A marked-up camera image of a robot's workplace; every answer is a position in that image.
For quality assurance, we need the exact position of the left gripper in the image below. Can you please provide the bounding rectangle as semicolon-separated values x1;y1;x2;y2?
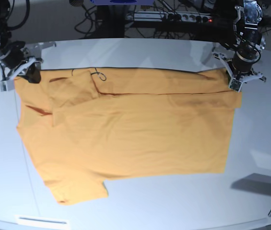
232;46;260;74

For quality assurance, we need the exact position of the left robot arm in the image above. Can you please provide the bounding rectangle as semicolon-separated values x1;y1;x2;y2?
232;0;265;75

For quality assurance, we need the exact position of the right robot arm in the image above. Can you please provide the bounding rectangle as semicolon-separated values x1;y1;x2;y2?
0;0;42;84

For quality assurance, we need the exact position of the white power strip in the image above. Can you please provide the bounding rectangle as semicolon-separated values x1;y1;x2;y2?
125;11;213;23

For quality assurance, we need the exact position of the white label strip on table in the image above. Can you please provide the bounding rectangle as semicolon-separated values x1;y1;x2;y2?
15;215;70;225

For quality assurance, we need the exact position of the orange yellow T-shirt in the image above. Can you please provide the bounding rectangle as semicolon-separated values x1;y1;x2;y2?
14;68;242;205

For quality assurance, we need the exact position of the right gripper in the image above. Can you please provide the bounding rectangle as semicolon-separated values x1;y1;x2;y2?
0;42;41;84

